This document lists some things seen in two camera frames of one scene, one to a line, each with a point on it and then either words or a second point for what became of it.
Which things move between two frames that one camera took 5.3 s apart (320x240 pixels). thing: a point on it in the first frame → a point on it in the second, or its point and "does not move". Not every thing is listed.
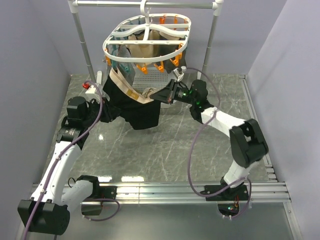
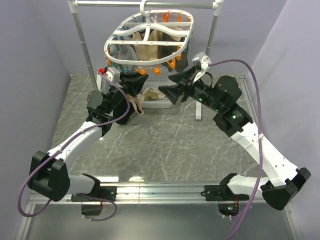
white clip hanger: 147,38 does not move
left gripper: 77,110 → 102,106
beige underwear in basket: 148,91 does not move
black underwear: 142,113 → 130,83
